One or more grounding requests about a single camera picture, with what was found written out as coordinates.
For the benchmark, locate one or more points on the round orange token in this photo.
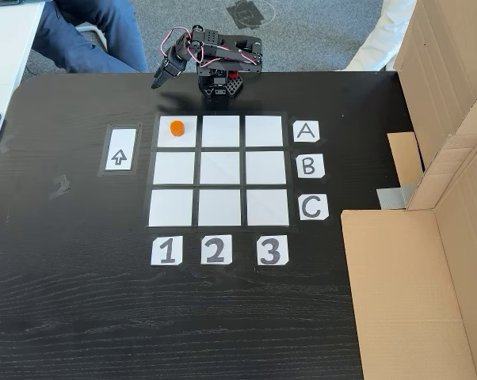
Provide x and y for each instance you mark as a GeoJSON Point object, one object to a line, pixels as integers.
{"type": "Point", "coordinates": [176, 128]}

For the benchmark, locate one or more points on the white nine-square grid sheet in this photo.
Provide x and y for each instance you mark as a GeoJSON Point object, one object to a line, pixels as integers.
{"type": "Point", "coordinates": [175, 168]}

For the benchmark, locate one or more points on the red black table clamp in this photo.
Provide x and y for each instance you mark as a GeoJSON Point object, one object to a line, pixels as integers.
{"type": "Point", "coordinates": [233, 74]}

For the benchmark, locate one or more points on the seated person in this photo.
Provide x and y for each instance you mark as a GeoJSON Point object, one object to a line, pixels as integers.
{"type": "Point", "coordinates": [104, 35]}

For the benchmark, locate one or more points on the white arrow paper sheet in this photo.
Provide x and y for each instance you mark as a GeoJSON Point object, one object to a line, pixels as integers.
{"type": "Point", "coordinates": [119, 138]}

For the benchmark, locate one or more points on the black floor tape mark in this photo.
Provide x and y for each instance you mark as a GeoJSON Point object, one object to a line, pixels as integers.
{"type": "Point", "coordinates": [246, 14]}

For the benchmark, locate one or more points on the clear tape scraps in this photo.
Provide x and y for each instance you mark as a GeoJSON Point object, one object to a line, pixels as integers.
{"type": "Point", "coordinates": [60, 188]}

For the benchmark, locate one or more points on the paper label letter A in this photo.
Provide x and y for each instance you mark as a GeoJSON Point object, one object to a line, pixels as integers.
{"type": "Point", "coordinates": [306, 131]}

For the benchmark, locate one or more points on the white desk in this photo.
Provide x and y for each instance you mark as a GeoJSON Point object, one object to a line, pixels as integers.
{"type": "Point", "coordinates": [4, 47]}

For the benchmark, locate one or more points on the dark flat device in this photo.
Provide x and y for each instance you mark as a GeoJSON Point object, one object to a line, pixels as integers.
{"type": "Point", "coordinates": [16, 2]}

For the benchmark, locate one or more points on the paper label letter B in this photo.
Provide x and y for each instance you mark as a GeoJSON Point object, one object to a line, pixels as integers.
{"type": "Point", "coordinates": [310, 166]}

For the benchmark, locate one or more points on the paper label number 1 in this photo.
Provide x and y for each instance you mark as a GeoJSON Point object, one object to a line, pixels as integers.
{"type": "Point", "coordinates": [166, 251]}

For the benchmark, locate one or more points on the paper label number 2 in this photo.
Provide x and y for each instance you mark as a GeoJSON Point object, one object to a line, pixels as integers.
{"type": "Point", "coordinates": [216, 250]}

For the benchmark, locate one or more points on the paper label letter C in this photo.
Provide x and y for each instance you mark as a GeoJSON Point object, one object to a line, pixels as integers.
{"type": "Point", "coordinates": [314, 207]}

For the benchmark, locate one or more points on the paper label number 3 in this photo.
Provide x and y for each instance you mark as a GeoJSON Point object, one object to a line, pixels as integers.
{"type": "Point", "coordinates": [272, 250]}

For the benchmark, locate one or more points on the standing person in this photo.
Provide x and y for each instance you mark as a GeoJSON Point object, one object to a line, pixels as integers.
{"type": "Point", "coordinates": [381, 47]}

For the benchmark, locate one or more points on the grey tape piece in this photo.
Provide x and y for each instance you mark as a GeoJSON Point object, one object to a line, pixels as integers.
{"type": "Point", "coordinates": [393, 198]}

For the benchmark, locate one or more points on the brown cardboard box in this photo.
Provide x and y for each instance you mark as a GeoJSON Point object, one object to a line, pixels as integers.
{"type": "Point", "coordinates": [440, 59]}
{"type": "Point", "coordinates": [401, 297]}

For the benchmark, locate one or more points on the white chair frame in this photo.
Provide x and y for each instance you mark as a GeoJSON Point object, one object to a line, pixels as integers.
{"type": "Point", "coordinates": [101, 39]}

